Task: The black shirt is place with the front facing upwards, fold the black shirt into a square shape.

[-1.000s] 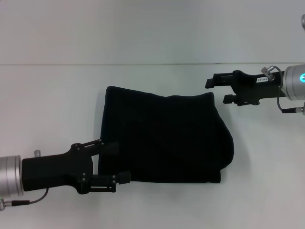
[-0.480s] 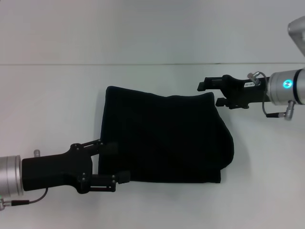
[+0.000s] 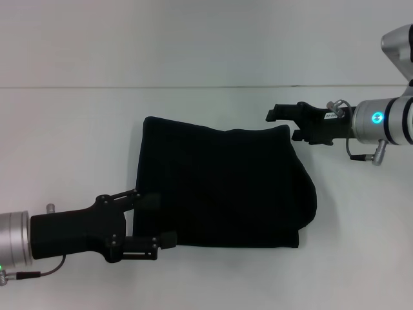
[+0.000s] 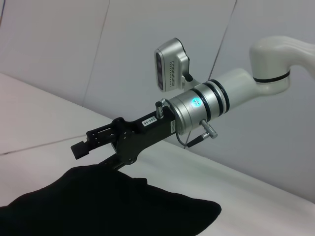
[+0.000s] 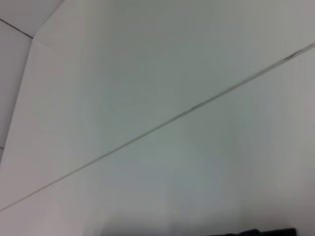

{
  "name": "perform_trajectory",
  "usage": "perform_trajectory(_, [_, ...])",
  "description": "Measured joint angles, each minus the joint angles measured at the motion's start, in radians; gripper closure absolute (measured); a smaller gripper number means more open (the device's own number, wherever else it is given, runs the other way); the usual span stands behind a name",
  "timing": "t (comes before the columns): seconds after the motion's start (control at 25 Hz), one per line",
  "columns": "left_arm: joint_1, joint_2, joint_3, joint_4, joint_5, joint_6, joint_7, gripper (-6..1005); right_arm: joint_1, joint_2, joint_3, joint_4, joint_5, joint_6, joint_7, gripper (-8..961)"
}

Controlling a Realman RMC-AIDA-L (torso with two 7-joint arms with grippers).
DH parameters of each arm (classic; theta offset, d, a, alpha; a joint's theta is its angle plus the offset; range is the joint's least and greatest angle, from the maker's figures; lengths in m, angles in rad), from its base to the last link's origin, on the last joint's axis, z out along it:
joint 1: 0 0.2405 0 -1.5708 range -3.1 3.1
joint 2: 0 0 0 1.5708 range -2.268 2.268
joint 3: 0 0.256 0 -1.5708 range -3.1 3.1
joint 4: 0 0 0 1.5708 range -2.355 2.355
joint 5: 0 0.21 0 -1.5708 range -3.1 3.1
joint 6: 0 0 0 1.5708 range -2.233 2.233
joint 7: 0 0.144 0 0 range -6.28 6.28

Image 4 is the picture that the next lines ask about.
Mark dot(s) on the black shirt with FREE print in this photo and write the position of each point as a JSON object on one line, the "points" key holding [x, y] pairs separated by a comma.
{"points": [[98, 204]]}

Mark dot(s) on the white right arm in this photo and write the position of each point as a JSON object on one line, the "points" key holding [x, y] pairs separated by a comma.
{"points": [[268, 71]]}

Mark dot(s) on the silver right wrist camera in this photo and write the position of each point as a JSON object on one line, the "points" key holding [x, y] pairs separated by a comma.
{"points": [[169, 66]]}

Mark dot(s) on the silver camera mounting bracket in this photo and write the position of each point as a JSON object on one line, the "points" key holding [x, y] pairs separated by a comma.
{"points": [[190, 82]]}

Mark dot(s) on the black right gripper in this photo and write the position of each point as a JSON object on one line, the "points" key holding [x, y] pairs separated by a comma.
{"points": [[142, 137]]}

